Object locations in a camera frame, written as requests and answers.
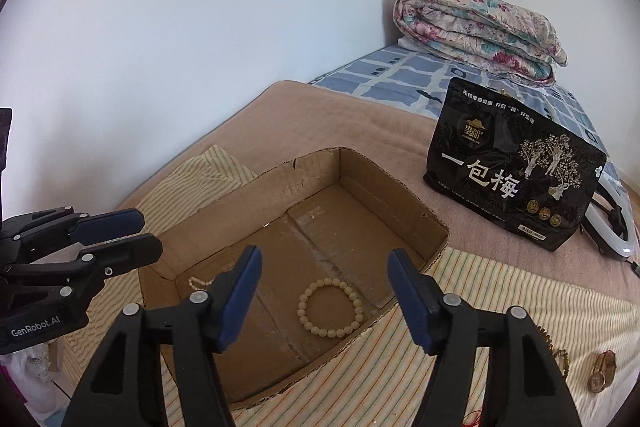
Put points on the folded floral quilt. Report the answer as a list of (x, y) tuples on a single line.
[(494, 35)]

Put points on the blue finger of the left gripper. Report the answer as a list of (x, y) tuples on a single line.
[(107, 221), (115, 254)]

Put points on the white ring light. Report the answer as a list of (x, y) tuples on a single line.
[(608, 220)]

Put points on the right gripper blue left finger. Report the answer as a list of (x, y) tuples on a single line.
[(122, 385)]

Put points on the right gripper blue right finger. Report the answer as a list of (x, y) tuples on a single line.
[(524, 385)]

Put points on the black snack bag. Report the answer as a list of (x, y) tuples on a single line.
[(511, 165)]

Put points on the striped yellow towel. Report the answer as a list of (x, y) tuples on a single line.
[(324, 293)]

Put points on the brown blanket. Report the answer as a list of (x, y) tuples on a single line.
[(291, 119)]

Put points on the open cardboard box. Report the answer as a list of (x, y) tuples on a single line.
[(332, 213)]

